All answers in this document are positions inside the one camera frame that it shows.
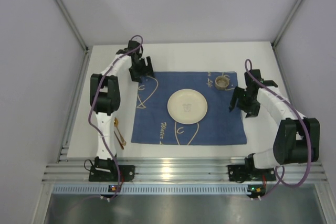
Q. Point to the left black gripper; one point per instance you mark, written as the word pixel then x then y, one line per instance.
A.
pixel 142 70

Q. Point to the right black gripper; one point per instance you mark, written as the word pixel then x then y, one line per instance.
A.
pixel 243 100

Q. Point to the small beige ceramic cup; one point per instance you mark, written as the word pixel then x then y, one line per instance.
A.
pixel 221 82

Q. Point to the blue fish pattern placemat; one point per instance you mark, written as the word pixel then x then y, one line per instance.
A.
pixel 219 127

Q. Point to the cream ceramic plate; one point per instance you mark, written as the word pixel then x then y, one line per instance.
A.
pixel 187 106

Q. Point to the gold spoon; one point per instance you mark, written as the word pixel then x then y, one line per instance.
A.
pixel 116 124

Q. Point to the rose gold fork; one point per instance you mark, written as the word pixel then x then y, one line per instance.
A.
pixel 121 146

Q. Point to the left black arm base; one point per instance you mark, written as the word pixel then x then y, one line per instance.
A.
pixel 127 173

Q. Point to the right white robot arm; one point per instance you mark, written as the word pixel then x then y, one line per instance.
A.
pixel 298 137

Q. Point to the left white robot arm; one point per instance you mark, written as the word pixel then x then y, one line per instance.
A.
pixel 105 94

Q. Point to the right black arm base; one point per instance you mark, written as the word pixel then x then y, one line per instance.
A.
pixel 240 173

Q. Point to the left aluminium frame post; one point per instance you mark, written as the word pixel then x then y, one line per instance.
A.
pixel 70 22

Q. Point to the aluminium frame post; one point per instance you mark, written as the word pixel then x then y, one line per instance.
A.
pixel 70 22
pixel 287 22

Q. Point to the right aluminium frame post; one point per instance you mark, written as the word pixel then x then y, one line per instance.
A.
pixel 287 22

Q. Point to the slotted grey cable duct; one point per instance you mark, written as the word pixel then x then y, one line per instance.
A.
pixel 158 189

